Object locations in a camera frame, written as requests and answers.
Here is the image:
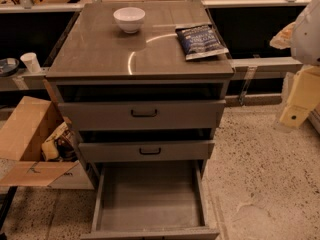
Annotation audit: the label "middle grey drawer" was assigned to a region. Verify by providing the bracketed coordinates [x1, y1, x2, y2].
[79, 140, 214, 163]

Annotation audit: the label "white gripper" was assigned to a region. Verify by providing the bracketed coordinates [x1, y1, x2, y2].
[279, 65, 320, 129]

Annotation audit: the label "dark round tape roll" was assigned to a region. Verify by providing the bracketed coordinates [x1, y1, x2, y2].
[0, 58, 19, 77]

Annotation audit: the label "white paper cup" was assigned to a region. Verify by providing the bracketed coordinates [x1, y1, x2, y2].
[20, 52, 41, 73]

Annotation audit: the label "grey drawer cabinet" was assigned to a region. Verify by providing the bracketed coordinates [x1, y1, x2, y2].
[45, 0, 235, 240]

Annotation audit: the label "packaging items in box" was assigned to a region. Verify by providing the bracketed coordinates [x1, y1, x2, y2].
[41, 122, 77, 162]

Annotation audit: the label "blue chip bag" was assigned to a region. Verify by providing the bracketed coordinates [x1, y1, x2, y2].
[175, 25, 228, 60]

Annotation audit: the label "top grey drawer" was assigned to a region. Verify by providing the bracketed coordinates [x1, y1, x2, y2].
[59, 101, 225, 131]

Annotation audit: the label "open cardboard box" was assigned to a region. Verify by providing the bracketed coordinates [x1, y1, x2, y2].
[0, 96, 94, 190]

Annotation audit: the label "white ceramic bowl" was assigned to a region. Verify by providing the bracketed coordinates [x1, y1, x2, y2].
[113, 7, 146, 33]

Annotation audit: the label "bottom grey open drawer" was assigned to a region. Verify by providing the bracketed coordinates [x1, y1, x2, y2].
[81, 161, 219, 240]

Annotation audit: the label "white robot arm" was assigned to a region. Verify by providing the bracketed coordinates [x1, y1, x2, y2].
[270, 0, 320, 132]

